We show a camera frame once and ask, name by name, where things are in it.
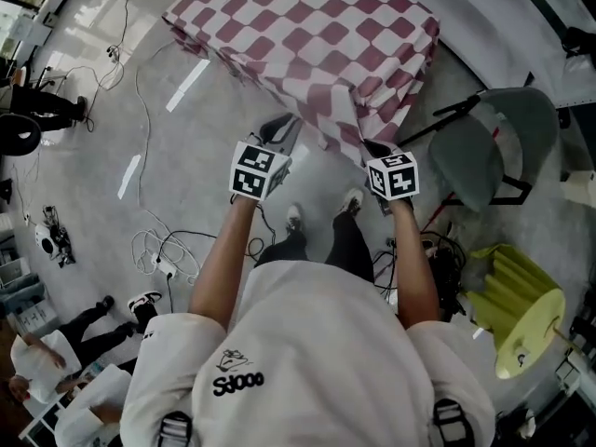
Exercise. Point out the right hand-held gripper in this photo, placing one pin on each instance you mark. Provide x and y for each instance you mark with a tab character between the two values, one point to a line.
393	175

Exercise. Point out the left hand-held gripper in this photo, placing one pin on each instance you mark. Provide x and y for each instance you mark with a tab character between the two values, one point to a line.
253	170

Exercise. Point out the red white checked tablecloth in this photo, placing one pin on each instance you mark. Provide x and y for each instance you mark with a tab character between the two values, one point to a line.
302	31

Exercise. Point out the person's right forearm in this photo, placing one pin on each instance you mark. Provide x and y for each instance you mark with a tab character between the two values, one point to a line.
414	268

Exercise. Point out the person's left forearm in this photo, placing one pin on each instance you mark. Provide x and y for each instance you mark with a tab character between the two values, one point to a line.
223	259

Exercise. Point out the person's right shoe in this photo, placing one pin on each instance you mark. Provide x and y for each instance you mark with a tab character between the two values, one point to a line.
351	200

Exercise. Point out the grey folding chair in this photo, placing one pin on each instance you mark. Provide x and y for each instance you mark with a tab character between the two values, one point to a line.
465	166

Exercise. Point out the person's black trousers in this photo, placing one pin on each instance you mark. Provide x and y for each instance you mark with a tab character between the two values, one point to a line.
347	245

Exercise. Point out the white shelf unit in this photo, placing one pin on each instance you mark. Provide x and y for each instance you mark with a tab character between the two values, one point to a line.
489	26

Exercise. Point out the small white box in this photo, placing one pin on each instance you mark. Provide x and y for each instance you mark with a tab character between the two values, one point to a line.
579	189

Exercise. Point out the person's white t-shirt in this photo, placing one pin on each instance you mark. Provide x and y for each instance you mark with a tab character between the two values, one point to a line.
307	361

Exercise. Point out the black bag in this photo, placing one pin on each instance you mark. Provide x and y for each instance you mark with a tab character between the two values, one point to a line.
579	42

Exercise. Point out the white floor device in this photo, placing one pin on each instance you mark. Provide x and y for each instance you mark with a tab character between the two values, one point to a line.
46	240

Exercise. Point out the black round seat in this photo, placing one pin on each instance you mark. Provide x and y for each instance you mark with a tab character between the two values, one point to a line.
14	131

